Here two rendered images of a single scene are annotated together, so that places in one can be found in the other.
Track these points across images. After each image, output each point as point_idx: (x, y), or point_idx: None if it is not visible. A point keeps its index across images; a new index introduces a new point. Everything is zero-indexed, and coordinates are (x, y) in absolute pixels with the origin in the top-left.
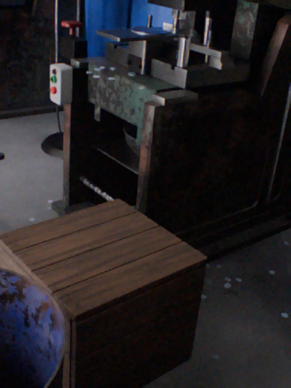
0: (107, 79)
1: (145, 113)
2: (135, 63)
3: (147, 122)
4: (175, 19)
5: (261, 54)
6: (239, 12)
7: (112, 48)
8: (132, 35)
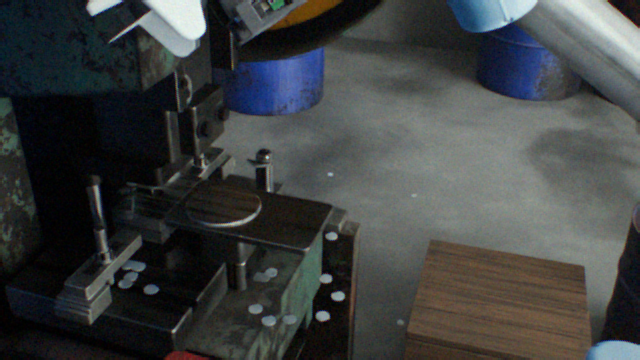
0: (272, 326)
1: (355, 245)
2: (255, 260)
3: (356, 252)
4: (101, 197)
5: None
6: None
7: (190, 319)
8: (286, 205)
